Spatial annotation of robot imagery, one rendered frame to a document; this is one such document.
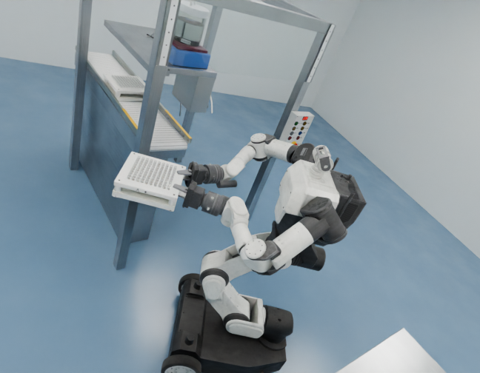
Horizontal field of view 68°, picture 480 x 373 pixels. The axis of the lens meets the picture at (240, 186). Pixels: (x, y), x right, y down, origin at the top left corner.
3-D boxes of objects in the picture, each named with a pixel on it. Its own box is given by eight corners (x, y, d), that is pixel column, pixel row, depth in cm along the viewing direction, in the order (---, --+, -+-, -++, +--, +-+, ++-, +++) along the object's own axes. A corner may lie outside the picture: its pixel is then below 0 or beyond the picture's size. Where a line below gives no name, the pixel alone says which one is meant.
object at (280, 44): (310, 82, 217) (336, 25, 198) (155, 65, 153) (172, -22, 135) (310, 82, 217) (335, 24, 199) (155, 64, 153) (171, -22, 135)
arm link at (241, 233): (235, 240, 141) (250, 280, 127) (227, 226, 134) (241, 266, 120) (259, 229, 141) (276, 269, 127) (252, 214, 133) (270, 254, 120)
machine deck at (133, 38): (215, 80, 184) (217, 72, 182) (147, 73, 160) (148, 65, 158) (165, 37, 220) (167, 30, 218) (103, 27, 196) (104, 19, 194)
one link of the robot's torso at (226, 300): (252, 303, 205) (226, 246, 180) (252, 334, 188) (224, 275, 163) (227, 308, 208) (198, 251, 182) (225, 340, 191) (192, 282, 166)
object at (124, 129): (184, 157, 211) (188, 143, 206) (138, 160, 194) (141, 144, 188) (112, 67, 287) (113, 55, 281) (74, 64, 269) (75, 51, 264)
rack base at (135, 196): (111, 195, 137) (112, 190, 135) (129, 164, 157) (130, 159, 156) (173, 212, 140) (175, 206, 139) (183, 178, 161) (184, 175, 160)
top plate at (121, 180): (112, 185, 134) (113, 180, 133) (130, 155, 154) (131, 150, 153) (175, 202, 138) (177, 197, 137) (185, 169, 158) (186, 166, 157)
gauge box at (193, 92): (206, 112, 194) (215, 78, 183) (189, 112, 187) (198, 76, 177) (187, 94, 207) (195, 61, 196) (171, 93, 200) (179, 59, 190)
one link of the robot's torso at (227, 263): (210, 270, 188) (292, 244, 177) (207, 297, 174) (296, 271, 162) (196, 251, 181) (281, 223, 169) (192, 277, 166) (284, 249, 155)
